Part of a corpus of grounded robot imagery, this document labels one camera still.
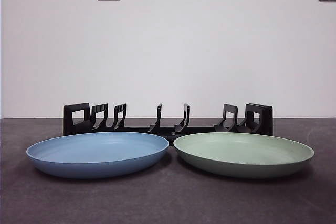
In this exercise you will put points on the blue round plate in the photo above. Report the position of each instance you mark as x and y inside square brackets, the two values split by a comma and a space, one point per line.
[97, 166]

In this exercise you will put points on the green round plate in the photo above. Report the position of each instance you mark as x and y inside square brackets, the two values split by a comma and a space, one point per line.
[244, 166]

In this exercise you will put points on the black plastic plate rack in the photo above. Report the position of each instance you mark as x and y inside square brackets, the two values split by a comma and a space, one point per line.
[67, 124]

